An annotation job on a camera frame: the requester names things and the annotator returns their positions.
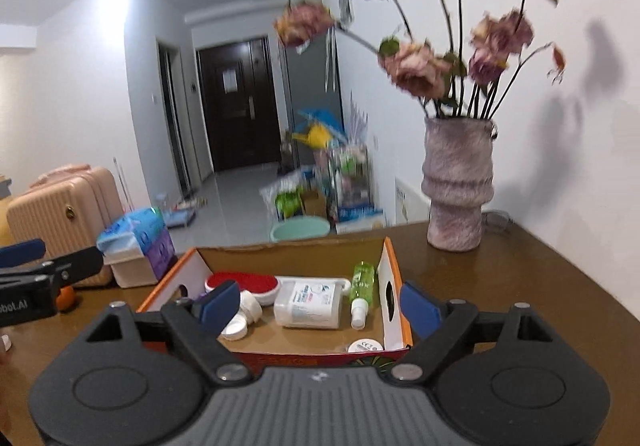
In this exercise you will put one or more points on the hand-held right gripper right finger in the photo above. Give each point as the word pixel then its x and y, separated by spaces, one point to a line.
pixel 417 308

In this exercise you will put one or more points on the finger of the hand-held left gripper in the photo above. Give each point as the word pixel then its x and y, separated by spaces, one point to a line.
pixel 82 262
pixel 20 251

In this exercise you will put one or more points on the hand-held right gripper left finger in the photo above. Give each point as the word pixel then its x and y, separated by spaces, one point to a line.
pixel 220 306

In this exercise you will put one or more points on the white jar lid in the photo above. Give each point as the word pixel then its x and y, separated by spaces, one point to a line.
pixel 234 330

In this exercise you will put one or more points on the white screw-top jar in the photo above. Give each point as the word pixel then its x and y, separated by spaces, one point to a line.
pixel 251 306

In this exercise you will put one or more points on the green spray bottle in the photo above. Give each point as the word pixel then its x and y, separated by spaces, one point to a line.
pixel 361 281

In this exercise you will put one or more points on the white square labelled bottle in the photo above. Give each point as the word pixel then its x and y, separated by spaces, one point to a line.
pixel 305 306

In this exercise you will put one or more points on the orange cardboard box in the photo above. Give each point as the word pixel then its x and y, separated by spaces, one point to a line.
pixel 300 338

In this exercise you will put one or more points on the red and white lint brush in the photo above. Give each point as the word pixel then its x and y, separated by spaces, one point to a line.
pixel 250 283

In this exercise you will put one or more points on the orange fruit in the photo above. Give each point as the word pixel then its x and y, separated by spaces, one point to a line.
pixel 66 297

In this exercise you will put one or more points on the white storage box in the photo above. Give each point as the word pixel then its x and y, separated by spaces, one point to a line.
pixel 131 268

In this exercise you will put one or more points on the pink hard-shell suitcase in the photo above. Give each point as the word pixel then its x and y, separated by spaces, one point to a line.
pixel 60 216

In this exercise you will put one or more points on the blue tissue pack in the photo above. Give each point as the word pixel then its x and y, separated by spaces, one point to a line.
pixel 132 228

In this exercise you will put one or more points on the blue printed carton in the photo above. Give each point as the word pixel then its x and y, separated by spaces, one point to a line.
pixel 360 220

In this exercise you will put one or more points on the green plastic bucket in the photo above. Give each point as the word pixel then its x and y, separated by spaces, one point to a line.
pixel 300 230

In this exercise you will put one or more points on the green and white bag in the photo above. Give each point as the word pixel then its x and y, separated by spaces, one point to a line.
pixel 286 200

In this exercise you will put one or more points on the mottled pink ceramic vase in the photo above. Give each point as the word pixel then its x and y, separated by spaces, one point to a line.
pixel 455 186

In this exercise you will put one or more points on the small brown cardboard box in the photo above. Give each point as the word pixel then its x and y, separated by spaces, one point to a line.
pixel 315 203

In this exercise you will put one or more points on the yellow watering can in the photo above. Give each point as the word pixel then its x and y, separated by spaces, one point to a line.
pixel 316 136

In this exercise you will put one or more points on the purple artificial flower sprig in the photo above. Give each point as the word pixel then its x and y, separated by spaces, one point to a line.
pixel 359 119

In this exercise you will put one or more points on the dark brown entrance door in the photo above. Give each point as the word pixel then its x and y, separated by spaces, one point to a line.
pixel 237 101

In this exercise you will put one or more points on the blue plastic bag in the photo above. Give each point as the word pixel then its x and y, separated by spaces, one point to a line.
pixel 322 119

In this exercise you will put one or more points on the dried pink flower bouquet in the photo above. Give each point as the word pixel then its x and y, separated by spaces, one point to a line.
pixel 415 69

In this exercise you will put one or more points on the grey refrigerator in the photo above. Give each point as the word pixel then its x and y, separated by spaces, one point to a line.
pixel 310 76

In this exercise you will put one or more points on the wall poster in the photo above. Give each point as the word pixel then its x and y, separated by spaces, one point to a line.
pixel 345 4

